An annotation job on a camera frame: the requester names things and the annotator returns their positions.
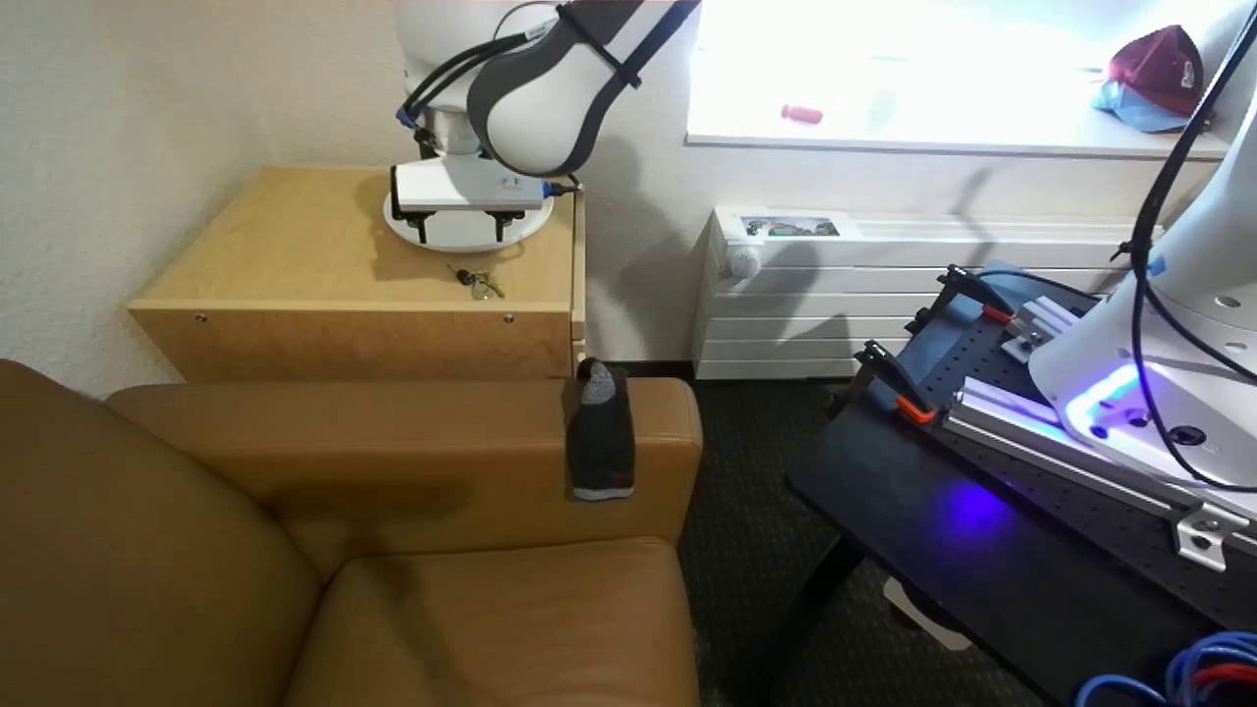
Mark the aluminium profile rail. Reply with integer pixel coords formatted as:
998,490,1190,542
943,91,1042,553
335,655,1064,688
937,368,1257,574

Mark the blue cable bundle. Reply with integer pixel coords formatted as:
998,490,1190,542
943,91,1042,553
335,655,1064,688
1074,628,1257,707

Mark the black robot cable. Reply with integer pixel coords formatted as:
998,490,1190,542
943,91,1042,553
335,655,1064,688
1112,12,1257,495

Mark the black perforated mount plate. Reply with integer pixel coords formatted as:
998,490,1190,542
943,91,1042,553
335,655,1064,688
898,291,1054,410

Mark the black robot table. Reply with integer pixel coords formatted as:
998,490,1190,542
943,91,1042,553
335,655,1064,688
782,266,1257,707

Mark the grey and black sock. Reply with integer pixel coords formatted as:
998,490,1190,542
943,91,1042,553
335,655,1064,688
563,355,640,508

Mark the light blue cap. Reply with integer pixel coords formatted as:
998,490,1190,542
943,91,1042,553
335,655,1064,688
1093,76,1220,139

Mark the brown leather armchair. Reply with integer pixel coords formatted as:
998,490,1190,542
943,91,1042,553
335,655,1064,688
0,358,706,707

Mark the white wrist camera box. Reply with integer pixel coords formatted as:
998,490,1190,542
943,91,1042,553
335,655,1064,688
390,158,554,218

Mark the black clamp orange handle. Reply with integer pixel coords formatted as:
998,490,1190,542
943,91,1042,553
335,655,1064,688
858,342,943,431
934,262,1017,330

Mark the white wall radiator unit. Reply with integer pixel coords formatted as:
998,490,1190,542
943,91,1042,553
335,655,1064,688
689,203,1171,385

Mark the white round plate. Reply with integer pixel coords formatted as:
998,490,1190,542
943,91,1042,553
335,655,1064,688
381,181,563,256

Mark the light wooden nightstand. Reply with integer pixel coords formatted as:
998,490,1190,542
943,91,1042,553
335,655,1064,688
127,160,590,385

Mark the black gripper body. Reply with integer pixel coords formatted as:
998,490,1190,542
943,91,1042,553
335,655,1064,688
424,201,522,226

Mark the maroon cap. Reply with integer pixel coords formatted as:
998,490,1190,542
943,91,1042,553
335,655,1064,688
1105,19,1208,127

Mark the white window sill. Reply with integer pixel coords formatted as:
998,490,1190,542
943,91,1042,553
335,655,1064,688
678,0,1257,165

